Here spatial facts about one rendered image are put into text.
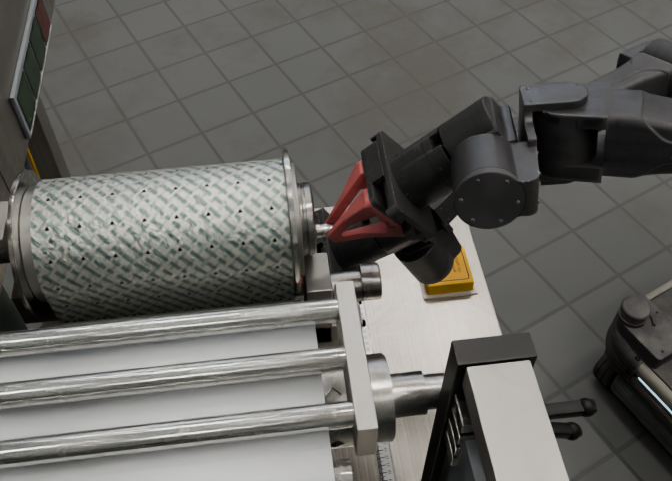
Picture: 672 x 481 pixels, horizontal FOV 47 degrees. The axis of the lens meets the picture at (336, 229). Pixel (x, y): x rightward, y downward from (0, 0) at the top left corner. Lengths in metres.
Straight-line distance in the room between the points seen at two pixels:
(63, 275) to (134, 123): 2.09
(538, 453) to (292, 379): 0.15
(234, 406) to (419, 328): 0.69
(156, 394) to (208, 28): 2.79
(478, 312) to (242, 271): 0.50
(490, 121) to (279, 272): 0.25
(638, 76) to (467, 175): 0.48
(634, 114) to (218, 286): 0.41
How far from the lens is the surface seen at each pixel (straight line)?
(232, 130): 2.73
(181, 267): 0.74
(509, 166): 0.63
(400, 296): 1.15
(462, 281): 1.15
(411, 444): 1.04
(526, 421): 0.46
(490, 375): 0.47
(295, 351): 0.46
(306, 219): 0.75
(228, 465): 0.45
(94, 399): 0.48
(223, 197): 0.73
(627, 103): 0.69
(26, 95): 1.09
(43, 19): 1.23
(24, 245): 0.76
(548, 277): 2.37
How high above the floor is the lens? 1.85
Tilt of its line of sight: 50 degrees down
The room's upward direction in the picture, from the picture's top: straight up
